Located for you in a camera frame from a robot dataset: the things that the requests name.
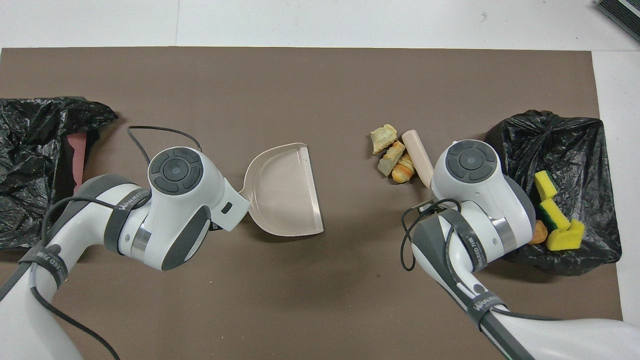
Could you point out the grey-green stone chunk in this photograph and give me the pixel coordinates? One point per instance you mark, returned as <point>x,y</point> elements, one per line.
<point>391,157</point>

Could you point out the beige plastic dustpan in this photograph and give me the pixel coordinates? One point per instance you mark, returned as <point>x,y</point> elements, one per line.
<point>285,195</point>

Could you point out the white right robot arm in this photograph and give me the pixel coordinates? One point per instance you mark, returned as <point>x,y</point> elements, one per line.
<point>480,200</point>

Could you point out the dark ribbed device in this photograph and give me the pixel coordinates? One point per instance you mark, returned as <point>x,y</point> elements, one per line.
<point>622,15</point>

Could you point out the curved yellow sponge piece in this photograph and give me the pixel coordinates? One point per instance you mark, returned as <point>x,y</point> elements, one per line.
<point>545,185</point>

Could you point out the golden croissant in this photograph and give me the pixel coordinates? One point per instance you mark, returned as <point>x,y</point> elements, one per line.
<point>404,170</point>

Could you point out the brown table mat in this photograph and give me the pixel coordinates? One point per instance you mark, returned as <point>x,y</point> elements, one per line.
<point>320,80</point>

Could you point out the pale stone chunk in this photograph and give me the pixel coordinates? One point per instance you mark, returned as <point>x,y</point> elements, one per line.
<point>384,137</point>

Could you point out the brown bread roll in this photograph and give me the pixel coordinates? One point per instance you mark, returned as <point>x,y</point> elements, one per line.
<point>541,234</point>

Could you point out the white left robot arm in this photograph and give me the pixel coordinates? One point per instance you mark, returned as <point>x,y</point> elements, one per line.
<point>175,210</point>

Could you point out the notched yellow sponge piece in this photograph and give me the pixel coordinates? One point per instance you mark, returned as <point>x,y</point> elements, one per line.
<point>567,239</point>

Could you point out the pink bin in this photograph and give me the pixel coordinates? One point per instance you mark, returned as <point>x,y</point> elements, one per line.
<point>77,165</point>

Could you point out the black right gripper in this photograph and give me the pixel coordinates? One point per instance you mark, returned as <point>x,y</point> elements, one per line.
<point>425,205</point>

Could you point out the beige hand brush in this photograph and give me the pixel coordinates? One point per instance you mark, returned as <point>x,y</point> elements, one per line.
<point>419,155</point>

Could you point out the black trash bag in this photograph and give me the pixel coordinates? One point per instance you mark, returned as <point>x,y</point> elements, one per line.
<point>30,150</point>
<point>575,145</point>

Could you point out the green and yellow sponge piece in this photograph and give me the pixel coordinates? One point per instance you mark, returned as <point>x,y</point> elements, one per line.
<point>554,215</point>

